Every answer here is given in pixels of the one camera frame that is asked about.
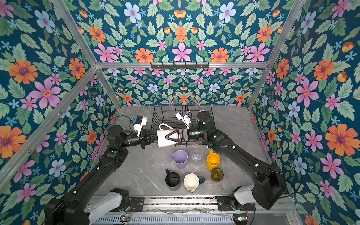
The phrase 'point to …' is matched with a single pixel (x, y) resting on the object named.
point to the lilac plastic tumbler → (179, 157)
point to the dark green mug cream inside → (191, 182)
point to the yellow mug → (213, 160)
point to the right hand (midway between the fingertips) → (169, 136)
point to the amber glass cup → (217, 174)
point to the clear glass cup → (196, 157)
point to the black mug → (172, 179)
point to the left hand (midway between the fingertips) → (160, 134)
